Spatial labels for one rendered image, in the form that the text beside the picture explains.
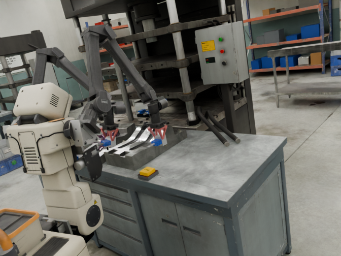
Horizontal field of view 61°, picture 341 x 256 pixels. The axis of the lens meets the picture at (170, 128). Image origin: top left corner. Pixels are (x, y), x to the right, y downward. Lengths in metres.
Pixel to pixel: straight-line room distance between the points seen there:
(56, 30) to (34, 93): 8.23
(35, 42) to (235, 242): 5.53
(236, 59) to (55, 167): 1.34
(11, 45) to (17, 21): 3.12
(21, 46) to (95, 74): 4.86
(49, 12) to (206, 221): 8.70
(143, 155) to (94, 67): 0.59
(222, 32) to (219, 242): 1.32
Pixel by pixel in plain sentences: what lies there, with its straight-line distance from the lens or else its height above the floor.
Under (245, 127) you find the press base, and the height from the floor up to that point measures 0.50.
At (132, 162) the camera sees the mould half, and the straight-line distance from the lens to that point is 1.65.
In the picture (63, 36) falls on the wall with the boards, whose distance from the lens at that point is 9.64.
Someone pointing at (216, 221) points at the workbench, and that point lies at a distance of 1.43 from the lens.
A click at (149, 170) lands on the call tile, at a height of 0.84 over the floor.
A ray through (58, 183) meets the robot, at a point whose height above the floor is 0.95.
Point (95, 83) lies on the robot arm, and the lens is 1.36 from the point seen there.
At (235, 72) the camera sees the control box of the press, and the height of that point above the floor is 1.15.
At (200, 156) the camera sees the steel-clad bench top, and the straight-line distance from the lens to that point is 1.66.
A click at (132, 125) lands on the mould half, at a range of 2.19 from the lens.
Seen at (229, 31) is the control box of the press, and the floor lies 1.42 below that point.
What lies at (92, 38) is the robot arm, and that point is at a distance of 1.45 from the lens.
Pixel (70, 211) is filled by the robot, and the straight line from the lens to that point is 1.49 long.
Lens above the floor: 1.48
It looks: 17 degrees down
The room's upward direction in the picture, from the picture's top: 12 degrees counter-clockwise
